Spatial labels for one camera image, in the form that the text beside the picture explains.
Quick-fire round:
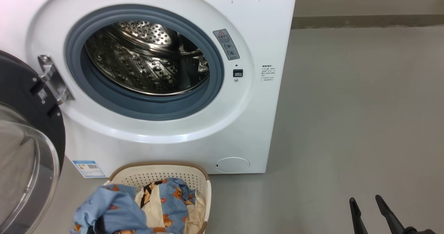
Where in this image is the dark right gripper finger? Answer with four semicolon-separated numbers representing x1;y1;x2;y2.
375;194;406;234
349;197;369;234

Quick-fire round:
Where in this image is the cream cartoon print garment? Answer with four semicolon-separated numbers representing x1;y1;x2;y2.
135;181;206;234

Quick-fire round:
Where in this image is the blue cartoon print garment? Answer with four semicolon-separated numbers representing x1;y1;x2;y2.
71;178;196;234

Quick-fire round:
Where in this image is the black round washing machine door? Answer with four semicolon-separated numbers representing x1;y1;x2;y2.
0;50;66;234

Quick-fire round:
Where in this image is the white washing machine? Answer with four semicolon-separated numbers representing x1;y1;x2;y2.
0;0;299;175

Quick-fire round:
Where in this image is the cream perforated laundry basket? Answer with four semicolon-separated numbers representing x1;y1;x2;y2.
103;161;212;234

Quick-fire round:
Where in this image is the grey rubber door gasket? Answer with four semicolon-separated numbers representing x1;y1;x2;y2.
65;4;225;121

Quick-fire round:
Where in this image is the metal door hinge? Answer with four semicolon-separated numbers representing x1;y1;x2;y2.
37;55;75;105

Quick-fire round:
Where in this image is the round white filter cover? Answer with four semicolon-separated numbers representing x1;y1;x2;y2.
214;157;250;174

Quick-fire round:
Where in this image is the grey skirting board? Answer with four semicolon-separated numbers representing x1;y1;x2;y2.
291;15;444;30

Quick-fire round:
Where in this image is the grey warning sticker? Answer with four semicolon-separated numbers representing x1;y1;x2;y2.
213;29;240;61

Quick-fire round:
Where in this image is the blue energy label sticker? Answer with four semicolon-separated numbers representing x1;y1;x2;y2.
72;160;106;178

